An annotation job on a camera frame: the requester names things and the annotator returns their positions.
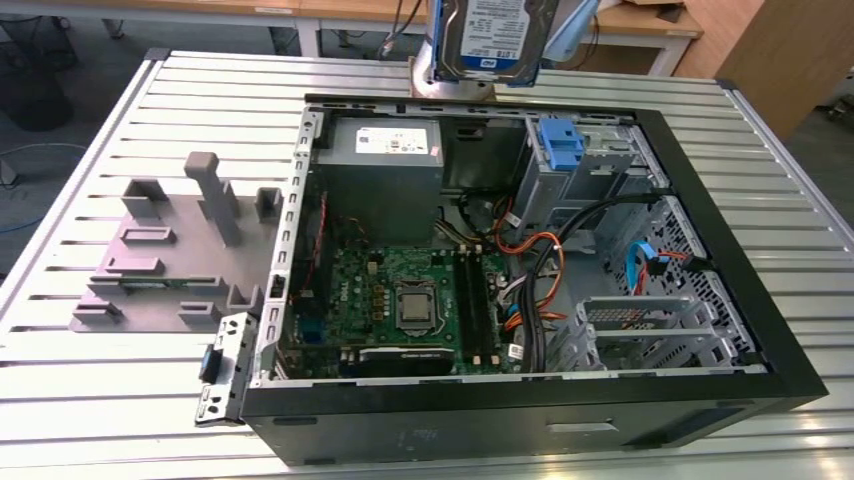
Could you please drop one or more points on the black CPU socket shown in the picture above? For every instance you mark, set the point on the black CPU socket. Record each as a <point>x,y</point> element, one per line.
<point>416,286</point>

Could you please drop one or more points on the wooden desk white frame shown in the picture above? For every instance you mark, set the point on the wooden desk white frame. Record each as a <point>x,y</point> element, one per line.
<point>200,7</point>
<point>640,25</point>

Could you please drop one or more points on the black RAM slot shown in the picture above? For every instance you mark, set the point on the black RAM slot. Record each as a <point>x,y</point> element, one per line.
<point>462,300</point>
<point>480,300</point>

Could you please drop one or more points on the hard disk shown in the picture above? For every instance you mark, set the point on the hard disk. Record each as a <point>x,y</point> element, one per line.
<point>494,40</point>

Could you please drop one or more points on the wooden cabinet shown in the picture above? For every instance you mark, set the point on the wooden cabinet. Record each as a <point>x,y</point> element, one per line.
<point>787,60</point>

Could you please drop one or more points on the grey power supply unit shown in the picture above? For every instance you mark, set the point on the grey power supply unit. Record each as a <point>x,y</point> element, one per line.
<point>373,200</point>

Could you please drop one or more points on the grey parts rack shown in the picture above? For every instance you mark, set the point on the grey parts rack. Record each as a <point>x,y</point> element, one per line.
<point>173,300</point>

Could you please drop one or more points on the black PC case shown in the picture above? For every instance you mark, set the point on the black PC case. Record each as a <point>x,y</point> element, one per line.
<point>467,425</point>

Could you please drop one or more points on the green motherboard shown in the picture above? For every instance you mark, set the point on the green motherboard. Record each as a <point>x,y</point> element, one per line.
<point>360,280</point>

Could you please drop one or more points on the blue plastic drive latch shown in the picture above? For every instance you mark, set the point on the blue plastic drive latch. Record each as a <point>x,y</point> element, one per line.
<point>559,145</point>

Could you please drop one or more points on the silver CPU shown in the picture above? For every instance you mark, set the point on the silver CPU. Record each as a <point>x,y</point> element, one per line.
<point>415,306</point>

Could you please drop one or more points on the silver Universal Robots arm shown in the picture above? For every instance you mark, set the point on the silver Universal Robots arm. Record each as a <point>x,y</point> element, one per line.
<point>567,37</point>

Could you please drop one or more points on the metal disk bay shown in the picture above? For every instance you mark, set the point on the metal disk bay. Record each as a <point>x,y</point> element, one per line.
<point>647,332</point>

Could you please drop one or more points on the metal drive cage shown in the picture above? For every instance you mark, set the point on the metal drive cage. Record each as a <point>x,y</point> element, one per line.
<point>547,195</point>

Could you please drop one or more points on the black graphics card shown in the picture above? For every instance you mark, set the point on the black graphics card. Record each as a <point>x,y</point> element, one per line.
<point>400,362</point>

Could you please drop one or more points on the metal bracket with blue latch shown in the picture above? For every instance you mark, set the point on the metal bracket with blue latch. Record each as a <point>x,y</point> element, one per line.
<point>235,345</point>

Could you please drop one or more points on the black mesh waste bin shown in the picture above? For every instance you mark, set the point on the black mesh waste bin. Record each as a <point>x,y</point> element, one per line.
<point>40,90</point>

